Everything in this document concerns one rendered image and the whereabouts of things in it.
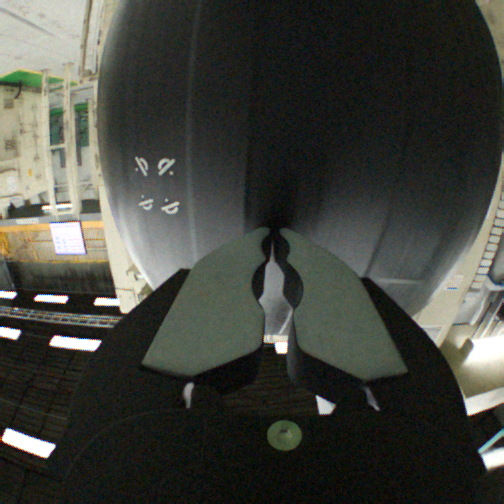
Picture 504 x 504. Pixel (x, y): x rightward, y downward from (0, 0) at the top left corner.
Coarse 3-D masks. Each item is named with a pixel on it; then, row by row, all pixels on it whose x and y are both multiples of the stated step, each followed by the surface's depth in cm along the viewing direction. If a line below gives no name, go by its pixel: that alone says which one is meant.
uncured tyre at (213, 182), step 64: (128, 0) 9; (192, 0) 8; (256, 0) 8; (320, 0) 8; (384, 0) 7; (448, 0) 7; (128, 64) 10; (192, 64) 9; (256, 64) 9; (320, 64) 9; (384, 64) 8; (448, 64) 8; (128, 128) 11; (192, 128) 10; (256, 128) 10; (320, 128) 10; (384, 128) 10; (448, 128) 9; (128, 192) 13; (192, 192) 12; (256, 192) 12; (320, 192) 12; (384, 192) 11; (448, 192) 11; (192, 256) 14; (384, 256) 13; (448, 256) 13
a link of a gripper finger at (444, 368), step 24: (384, 312) 7; (408, 336) 6; (408, 360) 5; (432, 360) 5; (384, 384) 5; (408, 384) 5; (432, 384) 5; (456, 384) 4; (384, 408) 4; (408, 408) 4; (432, 408) 4; (456, 408) 4; (456, 432) 3; (480, 456) 3
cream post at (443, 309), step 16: (496, 0) 13; (496, 16) 15; (496, 32) 16; (496, 48) 18; (496, 192) 28; (496, 208) 29; (480, 240) 32; (480, 256) 33; (464, 272) 35; (464, 288) 36; (432, 304) 38; (448, 304) 38; (416, 320) 39; (432, 320) 39; (448, 320) 39
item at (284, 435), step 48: (144, 432) 4; (192, 432) 4; (240, 432) 4; (288, 432) 4; (336, 432) 4; (384, 432) 4; (432, 432) 3; (96, 480) 3; (144, 480) 3; (192, 480) 3; (240, 480) 3; (288, 480) 3; (336, 480) 3; (384, 480) 3; (432, 480) 2
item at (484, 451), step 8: (496, 440) 29; (480, 448) 32; (488, 448) 30; (496, 448) 28; (488, 456) 29; (496, 456) 27; (488, 464) 28; (496, 464) 25; (488, 472) 26; (496, 472) 24; (480, 480) 27; (488, 480) 25; (496, 480) 23; (480, 488) 26; (488, 488) 24; (496, 488) 21; (480, 496) 24; (488, 496) 22; (496, 496) 20
